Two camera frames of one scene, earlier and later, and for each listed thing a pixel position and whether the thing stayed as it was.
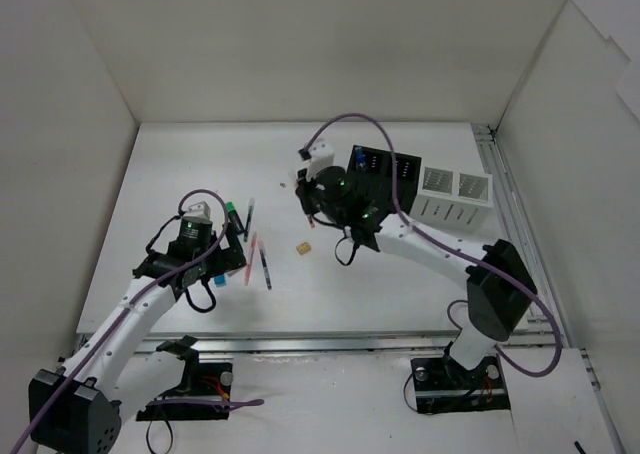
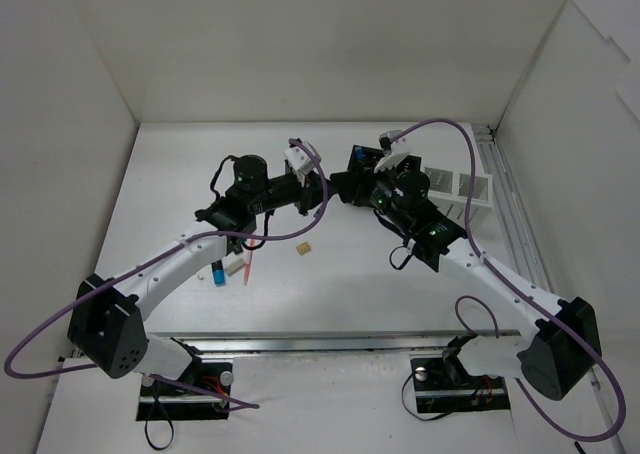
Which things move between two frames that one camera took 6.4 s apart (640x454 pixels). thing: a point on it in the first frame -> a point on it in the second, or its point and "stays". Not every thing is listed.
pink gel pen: (249, 262) stays
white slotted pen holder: (461, 198) stays
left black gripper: (230, 253) -> (305, 194)
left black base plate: (214, 381) stays
